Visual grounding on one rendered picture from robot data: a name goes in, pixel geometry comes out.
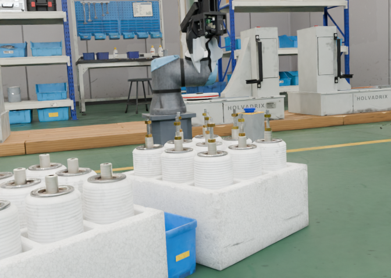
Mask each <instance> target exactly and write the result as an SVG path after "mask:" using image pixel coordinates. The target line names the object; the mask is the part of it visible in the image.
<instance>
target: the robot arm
mask: <svg viewBox="0 0 391 278"><path fill-rule="evenodd" d="M186 10H187V15H186V16H185V18H184V19H183V21H182V23H181V24H180V27H181V30H182V33H186V44H187V47H188V50H187V52H186V53H185V58H180V56H179V55H171V56H165V57H161V58H156V59H154V60H153V61H152V62H151V76H152V94H153V96H152V101H151V105H150V115H176V114H177V113H176V112H180V114H182V113H187V109H186V105H185V103H184V100H183V97H182V93H181V87H196V86H203V87H204V86H206V85H213V84H214V83H215V81H216V76H217V71H218V59H220V58H221V57H223V51H222V49H220V48H219V47H218V44H219V39H220V37H219V36H222V35H223V34H226V33H228V28H227V14H226V13H221V12H218V0H186ZM224 19H225V27H226V29H223V20H224Z"/></svg>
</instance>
